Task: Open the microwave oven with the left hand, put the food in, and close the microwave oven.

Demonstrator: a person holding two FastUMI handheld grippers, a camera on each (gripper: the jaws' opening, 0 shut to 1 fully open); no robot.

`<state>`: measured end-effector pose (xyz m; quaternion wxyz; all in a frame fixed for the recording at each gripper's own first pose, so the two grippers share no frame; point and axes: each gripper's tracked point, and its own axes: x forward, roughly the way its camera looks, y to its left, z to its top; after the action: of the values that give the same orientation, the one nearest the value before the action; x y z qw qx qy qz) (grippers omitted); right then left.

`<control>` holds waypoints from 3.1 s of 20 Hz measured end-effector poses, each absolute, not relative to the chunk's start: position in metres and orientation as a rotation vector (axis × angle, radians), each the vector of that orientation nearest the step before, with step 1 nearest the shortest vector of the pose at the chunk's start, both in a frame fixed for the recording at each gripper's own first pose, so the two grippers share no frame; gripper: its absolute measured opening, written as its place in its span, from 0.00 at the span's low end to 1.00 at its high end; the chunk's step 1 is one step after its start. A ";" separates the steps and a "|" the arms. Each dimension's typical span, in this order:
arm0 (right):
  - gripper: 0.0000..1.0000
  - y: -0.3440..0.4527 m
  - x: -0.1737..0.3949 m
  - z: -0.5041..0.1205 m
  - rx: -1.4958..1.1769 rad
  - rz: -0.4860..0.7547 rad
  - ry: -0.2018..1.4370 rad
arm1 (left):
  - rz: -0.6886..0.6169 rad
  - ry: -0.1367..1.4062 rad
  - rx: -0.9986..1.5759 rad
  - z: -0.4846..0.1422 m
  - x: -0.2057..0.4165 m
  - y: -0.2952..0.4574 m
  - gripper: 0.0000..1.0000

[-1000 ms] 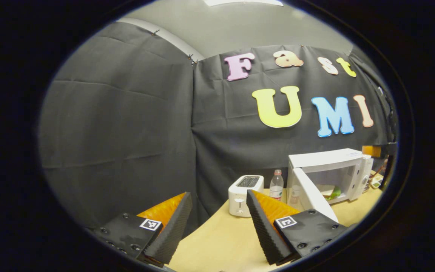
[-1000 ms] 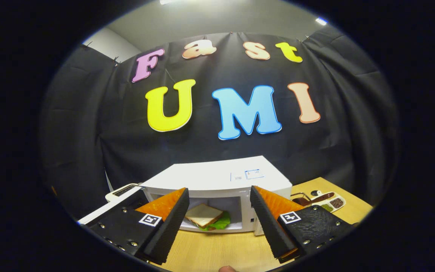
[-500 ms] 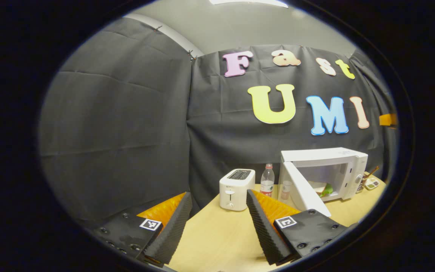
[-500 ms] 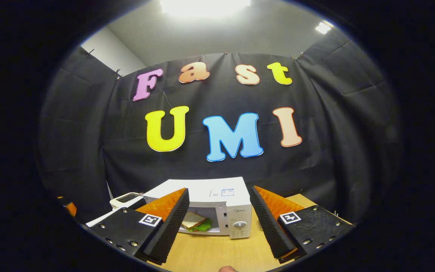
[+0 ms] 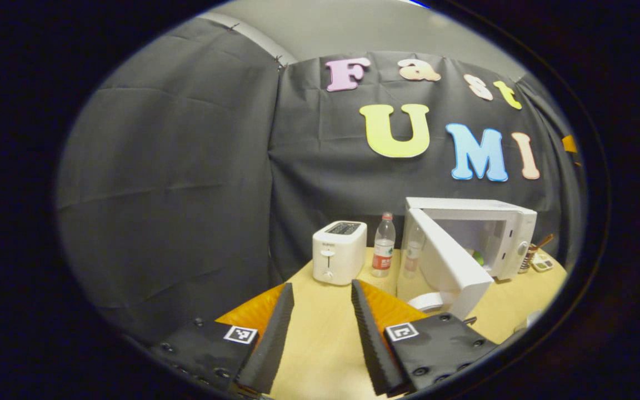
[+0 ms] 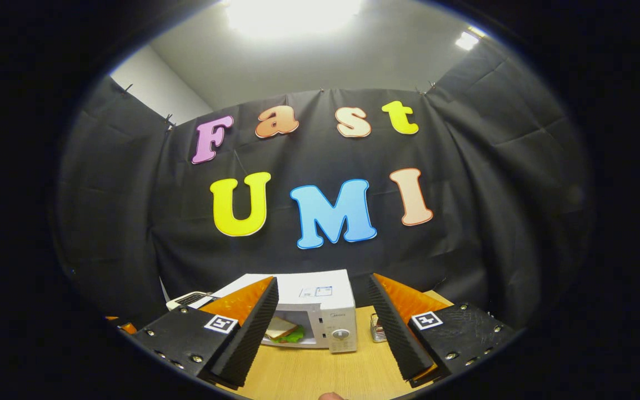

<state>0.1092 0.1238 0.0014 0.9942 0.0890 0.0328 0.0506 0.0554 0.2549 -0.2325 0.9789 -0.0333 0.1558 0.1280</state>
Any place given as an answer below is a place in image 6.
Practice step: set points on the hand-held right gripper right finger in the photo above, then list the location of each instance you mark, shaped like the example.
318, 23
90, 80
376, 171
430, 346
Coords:
398, 339

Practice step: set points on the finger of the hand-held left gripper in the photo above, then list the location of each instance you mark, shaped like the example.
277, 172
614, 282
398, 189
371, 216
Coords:
123, 325

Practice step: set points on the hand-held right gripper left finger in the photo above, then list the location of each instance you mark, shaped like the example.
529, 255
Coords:
245, 339

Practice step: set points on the sandwich with green lettuce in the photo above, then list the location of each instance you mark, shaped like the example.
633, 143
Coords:
284, 330

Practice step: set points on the white microwave oven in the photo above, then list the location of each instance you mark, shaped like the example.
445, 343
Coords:
325, 300

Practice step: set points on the white toaster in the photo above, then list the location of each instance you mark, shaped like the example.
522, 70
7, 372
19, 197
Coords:
186, 300

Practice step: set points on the black backdrop cloth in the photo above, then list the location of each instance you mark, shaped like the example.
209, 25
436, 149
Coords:
492, 194

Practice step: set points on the small ceiling light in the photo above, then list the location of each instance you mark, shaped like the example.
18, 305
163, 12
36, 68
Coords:
467, 40

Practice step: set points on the large ceiling light panel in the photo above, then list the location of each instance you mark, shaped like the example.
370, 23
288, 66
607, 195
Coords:
292, 15

